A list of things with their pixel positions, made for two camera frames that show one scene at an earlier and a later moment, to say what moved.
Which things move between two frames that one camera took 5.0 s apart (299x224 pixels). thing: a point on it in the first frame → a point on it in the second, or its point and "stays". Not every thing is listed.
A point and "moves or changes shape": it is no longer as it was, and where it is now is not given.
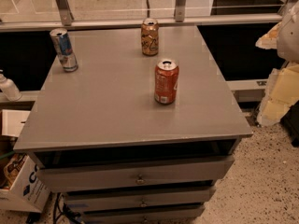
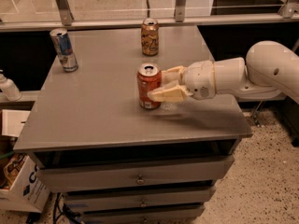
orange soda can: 165,81 moves or changes shape
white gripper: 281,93 → 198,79
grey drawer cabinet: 133,138 stays
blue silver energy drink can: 64,49 stays
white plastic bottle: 8,89 stays
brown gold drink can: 149,36 stays
